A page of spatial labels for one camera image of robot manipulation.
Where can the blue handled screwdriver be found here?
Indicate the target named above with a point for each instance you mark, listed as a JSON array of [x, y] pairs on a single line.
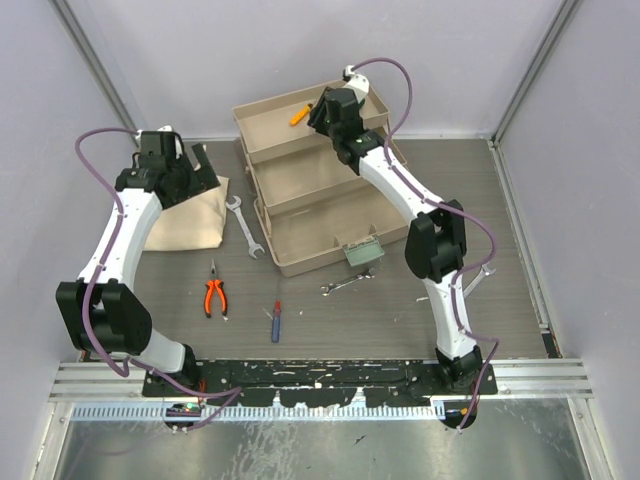
[[276, 315]]

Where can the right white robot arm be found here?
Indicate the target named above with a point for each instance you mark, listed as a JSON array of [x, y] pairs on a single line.
[[436, 242]]

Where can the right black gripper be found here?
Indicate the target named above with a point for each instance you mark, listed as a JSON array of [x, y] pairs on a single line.
[[314, 119]]

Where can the large silver wrench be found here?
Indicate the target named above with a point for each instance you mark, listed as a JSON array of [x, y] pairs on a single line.
[[235, 206]]

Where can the orange handled pliers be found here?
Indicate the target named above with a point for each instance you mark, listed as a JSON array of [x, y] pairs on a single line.
[[215, 287]]

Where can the yellow handled tool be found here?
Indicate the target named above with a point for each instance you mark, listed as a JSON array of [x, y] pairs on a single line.
[[299, 116]]

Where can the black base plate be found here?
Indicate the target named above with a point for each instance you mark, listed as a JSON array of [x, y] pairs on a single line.
[[395, 383]]

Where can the slotted cable duct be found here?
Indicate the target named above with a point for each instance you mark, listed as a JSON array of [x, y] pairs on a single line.
[[166, 411]]

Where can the silver wrench near right arm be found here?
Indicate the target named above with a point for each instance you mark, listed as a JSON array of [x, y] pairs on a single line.
[[486, 270]]

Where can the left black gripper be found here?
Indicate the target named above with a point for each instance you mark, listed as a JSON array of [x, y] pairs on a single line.
[[201, 178]]

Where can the brown translucent toolbox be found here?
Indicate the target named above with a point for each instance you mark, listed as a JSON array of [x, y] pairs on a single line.
[[312, 209]]

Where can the small silver wrench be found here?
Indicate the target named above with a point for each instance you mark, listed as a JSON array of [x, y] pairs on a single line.
[[329, 288]]

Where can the beige cloth bag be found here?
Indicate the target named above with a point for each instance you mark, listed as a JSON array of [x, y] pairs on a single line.
[[195, 224]]

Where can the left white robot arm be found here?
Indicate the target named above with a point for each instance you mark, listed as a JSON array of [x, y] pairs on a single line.
[[100, 309]]

